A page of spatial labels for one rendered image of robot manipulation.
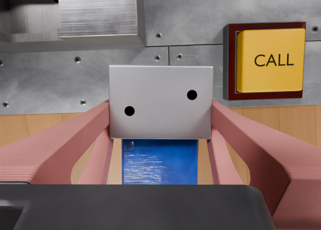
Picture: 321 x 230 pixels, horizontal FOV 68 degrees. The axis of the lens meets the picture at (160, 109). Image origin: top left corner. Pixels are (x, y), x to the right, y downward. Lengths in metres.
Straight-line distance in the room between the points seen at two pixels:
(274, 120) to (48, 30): 0.25
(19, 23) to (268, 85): 0.23
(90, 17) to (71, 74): 0.11
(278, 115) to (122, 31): 0.21
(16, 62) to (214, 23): 0.23
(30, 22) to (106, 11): 0.08
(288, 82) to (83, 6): 0.20
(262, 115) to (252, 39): 0.09
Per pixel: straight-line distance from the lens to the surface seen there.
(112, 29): 0.19
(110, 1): 0.19
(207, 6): 0.29
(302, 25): 0.29
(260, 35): 0.25
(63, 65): 0.29
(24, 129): 0.32
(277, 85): 0.26
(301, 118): 0.32
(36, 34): 0.22
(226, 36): 0.27
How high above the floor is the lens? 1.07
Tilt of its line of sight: 82 degrees down
